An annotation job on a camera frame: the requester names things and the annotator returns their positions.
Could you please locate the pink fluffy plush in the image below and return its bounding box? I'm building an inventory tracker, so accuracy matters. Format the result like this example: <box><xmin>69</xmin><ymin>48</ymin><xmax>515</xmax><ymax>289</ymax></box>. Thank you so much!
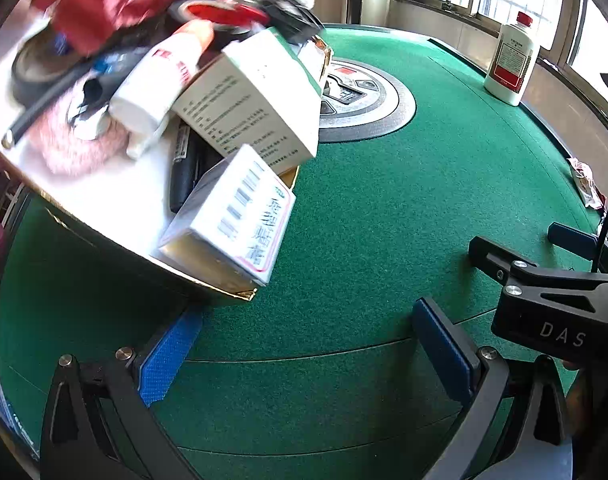
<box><xmin>26</xmin><ymin>105</ymin><xmax>135</xmax><ymax>177</ymax></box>

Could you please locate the round table control panel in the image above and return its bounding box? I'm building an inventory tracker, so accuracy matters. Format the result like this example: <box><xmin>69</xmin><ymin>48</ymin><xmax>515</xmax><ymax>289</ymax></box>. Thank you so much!
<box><xmin>316</xmin><ymin>57</ymin><xmax>417</xmax><ymax>143</ymax></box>

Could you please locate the large white green medicine box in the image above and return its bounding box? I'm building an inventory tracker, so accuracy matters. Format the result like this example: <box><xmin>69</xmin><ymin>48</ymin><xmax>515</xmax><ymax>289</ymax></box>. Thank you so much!
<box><xmin>171</xmin><ymin>27</ymin><xmax>322</xmax><ymax>176</ymax></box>

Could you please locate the red white candy wrapper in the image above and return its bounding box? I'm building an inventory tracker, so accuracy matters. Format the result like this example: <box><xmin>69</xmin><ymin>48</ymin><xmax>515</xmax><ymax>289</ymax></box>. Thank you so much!
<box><xmin>568</xmin><ymin>157</ymin><xmax>605</xmax><ymax>210</ymax></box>

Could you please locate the black marker pen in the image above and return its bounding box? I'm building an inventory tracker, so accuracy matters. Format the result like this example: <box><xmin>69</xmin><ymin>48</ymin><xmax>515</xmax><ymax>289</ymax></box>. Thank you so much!
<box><xmin>169</xmin><ymin>122</ymin><xmax>220</xmax><ymax>213</ymax></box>

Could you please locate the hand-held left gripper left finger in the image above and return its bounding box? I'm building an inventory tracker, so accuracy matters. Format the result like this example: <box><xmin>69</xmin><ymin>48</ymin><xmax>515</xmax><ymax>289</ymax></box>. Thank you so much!
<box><xmin>39</xmin><ymin>309</ymin><xmax>203</xmax><ymax>480</ymax></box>

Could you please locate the black rubber tube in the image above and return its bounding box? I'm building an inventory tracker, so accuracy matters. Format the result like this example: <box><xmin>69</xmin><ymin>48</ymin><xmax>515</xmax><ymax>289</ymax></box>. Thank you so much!
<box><xmin>1</xmin><ymin>67</ymin><xmax>92</xmax><ymax>150</ymax></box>

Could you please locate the black braided cable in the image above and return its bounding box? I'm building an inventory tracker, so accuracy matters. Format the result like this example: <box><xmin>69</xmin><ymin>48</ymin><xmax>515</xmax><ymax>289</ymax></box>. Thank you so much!
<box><xmin>590</xmin><ymin>175</ymin><xmax>608</xmax><ymax>271</ymax></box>

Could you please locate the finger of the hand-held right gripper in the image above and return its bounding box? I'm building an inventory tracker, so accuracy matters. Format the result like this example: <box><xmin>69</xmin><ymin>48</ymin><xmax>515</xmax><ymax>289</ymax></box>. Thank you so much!
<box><xmin>468</xmin><ymin>235</ymin><xmax>608</xmax><ymax>292</ymax></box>
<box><xmin>548</xmin><ymin>221</ymin><xmax>608</xmax><ymax>272</ymax></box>

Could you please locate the small white barcode box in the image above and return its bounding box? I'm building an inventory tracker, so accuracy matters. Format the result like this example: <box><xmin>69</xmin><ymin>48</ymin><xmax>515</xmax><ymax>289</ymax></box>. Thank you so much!
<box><xmin>156</xmin><ymin>144</ymin><xmax>297</xmax><ymax>288</ymax></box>

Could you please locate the white gold-rimmed cardboard box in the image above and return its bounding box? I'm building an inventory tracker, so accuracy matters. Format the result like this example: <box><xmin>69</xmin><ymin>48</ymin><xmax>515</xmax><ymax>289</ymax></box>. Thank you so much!
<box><xmin>0</xmin><ymin>0</ymin><xmax>335</xmax><ymax>307</ymax></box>

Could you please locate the white liquor bottle red cap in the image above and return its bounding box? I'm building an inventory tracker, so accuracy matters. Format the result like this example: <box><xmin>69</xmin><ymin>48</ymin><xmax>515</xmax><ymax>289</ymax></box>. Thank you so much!
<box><xmin>484</xmin><ymin>11</ymin><xmax>541</xmax><ymax>107</ymax></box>

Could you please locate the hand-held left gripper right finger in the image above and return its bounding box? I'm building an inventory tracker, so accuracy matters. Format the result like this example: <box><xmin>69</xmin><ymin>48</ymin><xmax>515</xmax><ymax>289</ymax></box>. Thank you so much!
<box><xmin>412</xmin><ymin>297</ymin><xmax>572</xmax><ymax>480</ymax></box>

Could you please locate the white bottle orange cap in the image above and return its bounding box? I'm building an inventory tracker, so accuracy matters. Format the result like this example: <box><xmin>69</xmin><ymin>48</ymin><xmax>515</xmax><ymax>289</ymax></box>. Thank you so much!
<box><xmin>109</xmin><ymin>20</ymin><xmax>216</xmax><ymax>161</ymax></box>

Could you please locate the red zip pouch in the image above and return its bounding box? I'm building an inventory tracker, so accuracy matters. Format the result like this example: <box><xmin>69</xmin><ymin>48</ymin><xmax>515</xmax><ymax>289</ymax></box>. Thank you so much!
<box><xmin>31</xmin><ymin>0</ymin><xmax>235</xmax><ymax>56</ymax></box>

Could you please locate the tape roll with brown core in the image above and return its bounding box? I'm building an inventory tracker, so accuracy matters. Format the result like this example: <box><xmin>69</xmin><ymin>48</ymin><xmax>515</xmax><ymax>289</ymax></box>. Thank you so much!
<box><xmin>10</xmin><ymin>34</ymin><xmax>102</xmax><ymax>107</ymax></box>

